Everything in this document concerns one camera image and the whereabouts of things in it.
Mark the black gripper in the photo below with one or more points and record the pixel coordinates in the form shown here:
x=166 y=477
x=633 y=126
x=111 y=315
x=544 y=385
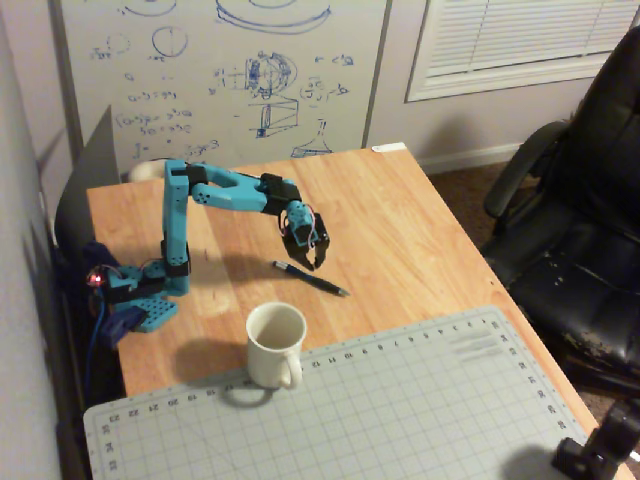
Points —
x=306 y=248

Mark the blue and black pen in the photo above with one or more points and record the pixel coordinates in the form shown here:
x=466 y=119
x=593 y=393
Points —
x=310 y=278

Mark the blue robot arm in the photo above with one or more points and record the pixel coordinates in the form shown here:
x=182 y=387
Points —
x=175 y=225

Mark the white ceramic mug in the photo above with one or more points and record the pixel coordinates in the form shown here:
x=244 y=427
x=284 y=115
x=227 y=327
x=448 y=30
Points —
x=270 y=355

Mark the grey gridded cutting mat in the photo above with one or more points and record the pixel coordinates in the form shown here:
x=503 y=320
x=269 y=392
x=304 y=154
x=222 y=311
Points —
x=350 y=415

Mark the white tape roll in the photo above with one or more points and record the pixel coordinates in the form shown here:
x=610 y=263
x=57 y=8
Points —
x=145 y=171

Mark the dark blue table clamp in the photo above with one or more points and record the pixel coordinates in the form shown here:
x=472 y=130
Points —
x=117 y=325

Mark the whiteboard with blue drawings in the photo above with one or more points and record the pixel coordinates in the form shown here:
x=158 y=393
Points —
x=210 y=75

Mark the controller board with red light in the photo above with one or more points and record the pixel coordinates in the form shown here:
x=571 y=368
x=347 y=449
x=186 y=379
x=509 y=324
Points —
x=96 y=278

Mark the dark grey backdrop panel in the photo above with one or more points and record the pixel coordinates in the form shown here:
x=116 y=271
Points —
x=95 y=170

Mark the black leather office chair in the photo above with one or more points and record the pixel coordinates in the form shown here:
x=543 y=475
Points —
x=590 y=225

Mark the white window blinds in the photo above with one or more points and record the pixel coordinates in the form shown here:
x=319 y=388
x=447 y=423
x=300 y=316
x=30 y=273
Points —
x=525 y=40

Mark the black clamp object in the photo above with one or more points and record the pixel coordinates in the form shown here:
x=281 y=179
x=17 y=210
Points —
x=600 y=450

